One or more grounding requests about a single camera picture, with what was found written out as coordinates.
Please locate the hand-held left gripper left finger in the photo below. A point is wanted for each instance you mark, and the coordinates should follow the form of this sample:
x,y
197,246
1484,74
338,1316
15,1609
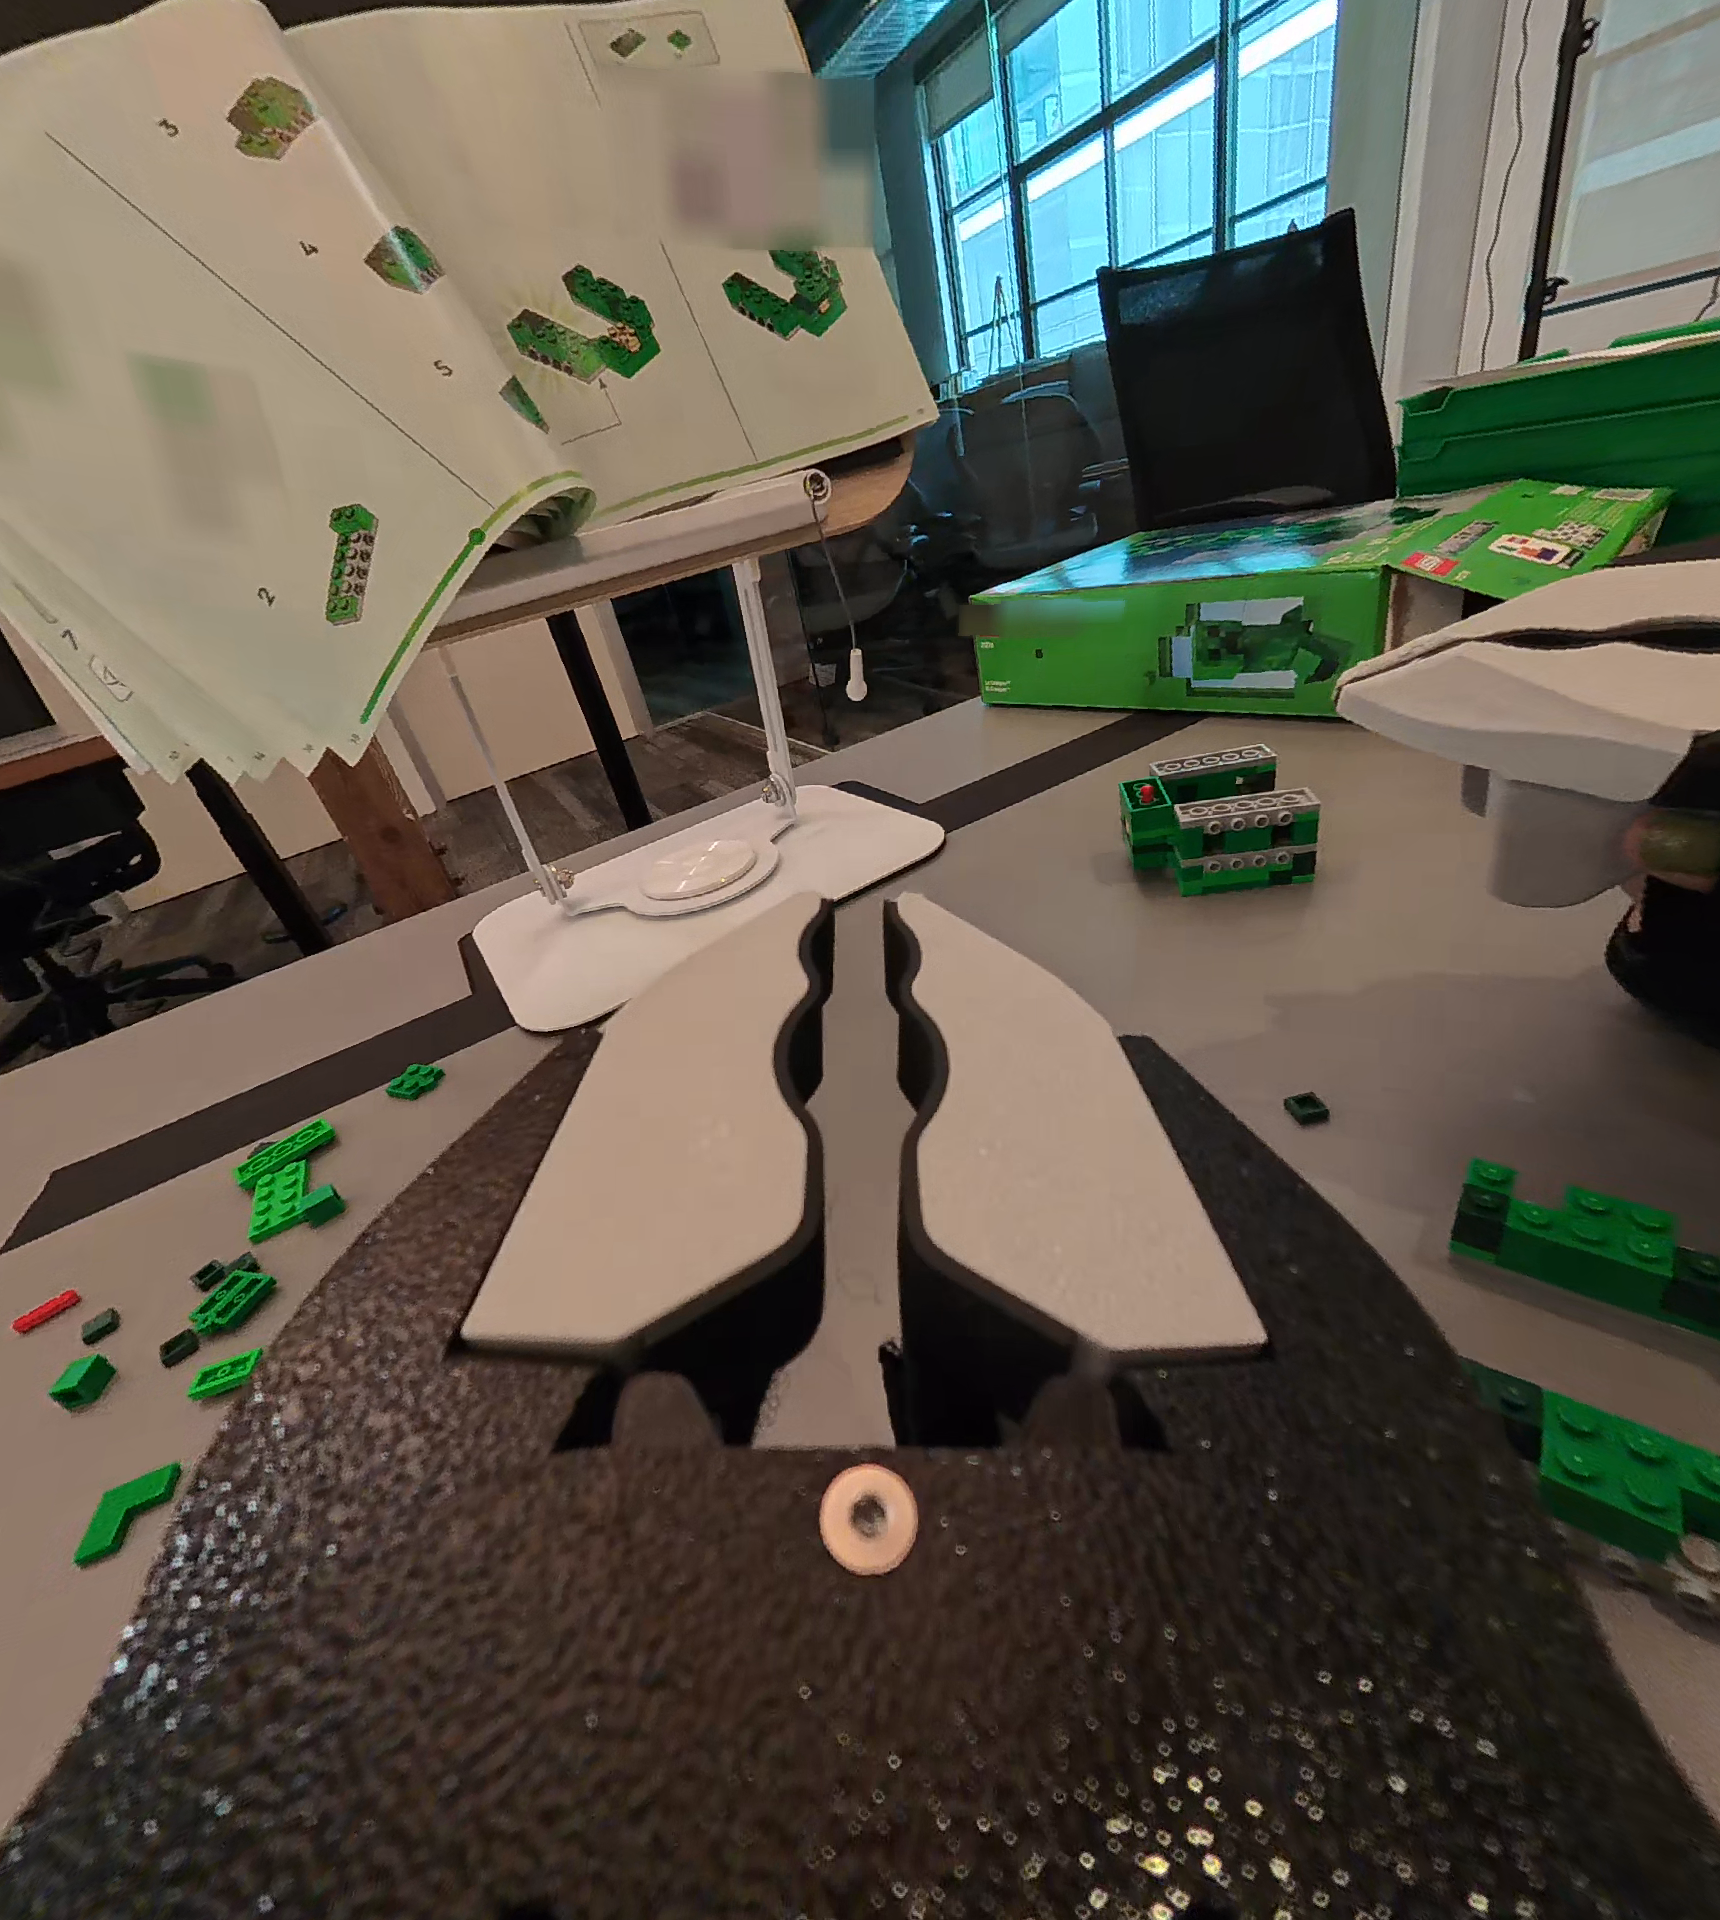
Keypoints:
x,y
665,1170

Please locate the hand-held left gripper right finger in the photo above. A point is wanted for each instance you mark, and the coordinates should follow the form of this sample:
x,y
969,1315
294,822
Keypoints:
x,y
1070,1184

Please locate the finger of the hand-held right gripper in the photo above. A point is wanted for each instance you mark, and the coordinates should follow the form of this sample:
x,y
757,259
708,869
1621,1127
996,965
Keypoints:
x,y
1535,705
1624,601

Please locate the green plastic tray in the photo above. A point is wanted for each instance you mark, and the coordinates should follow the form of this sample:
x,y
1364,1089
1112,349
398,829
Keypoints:
x,y
1624,421

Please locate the small green grey brick assembly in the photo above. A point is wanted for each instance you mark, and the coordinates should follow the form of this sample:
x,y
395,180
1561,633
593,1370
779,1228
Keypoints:
x,y
1153,841

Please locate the grey desk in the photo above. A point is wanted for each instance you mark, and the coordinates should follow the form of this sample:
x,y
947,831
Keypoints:
x,y
1401,975

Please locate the wooden desk with black legs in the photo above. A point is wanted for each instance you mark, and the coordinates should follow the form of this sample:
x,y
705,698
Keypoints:
x,y
261,855

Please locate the dark green small tile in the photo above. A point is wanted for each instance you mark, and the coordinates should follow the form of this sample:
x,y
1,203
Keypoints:
x,y
179,1347
1307,1109
100,1324

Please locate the small green plate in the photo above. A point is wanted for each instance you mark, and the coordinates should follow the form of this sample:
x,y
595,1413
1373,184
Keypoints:
x,y
414,1083

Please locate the white book stand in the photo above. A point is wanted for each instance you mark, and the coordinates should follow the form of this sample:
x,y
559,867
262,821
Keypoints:
x,y
830,871

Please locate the long green holed plate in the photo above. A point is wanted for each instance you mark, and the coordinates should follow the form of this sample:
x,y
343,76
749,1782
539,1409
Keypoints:
x,y
286,1153

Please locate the black stand pole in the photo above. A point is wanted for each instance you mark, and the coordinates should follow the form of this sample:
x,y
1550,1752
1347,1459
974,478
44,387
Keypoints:
x,y
1550,225

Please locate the medium green studded plate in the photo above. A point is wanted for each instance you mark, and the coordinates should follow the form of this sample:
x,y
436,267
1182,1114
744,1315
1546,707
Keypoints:
x,y
282,1208

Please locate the black tape strip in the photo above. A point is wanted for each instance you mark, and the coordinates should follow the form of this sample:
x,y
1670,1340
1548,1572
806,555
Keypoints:
x,y
274,1103

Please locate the black mesh office chair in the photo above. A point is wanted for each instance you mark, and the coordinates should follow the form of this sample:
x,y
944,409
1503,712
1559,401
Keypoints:
x,y
1235,375

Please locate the green square jumper plate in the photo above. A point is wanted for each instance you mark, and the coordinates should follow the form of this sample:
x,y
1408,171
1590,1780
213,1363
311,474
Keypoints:
x,y
239,1304

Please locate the green toy set box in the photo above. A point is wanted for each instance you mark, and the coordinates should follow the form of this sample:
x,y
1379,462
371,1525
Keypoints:
x,y
1070,675

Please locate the white board panel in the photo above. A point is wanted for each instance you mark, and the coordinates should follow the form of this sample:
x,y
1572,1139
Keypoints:
x,y
1670,134

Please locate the dark green stepped piece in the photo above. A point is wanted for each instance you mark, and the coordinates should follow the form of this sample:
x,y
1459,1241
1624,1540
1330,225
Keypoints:
x,y
209,1274

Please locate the green narrow jumper plate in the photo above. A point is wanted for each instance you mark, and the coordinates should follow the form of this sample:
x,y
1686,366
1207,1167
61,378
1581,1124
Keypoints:
x,y
224,1375

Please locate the bright green slope brick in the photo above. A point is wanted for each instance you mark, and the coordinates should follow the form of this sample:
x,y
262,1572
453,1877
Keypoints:
x,y
83,1382

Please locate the small red bar piece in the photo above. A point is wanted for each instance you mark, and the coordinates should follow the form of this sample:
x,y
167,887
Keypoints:
x,y
46,1313

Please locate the large paned window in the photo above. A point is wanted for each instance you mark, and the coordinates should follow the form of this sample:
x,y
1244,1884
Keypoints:
x,y
1160,165

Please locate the green L-shaped flat tile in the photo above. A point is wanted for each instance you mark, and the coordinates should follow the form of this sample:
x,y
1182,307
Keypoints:
x,y
119,1508

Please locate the building instruction booklet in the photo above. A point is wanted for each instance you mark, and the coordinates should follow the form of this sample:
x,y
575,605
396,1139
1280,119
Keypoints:
x,y
501,134

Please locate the wooden post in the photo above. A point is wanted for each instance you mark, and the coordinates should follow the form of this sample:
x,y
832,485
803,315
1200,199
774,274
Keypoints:
x,y
381,841

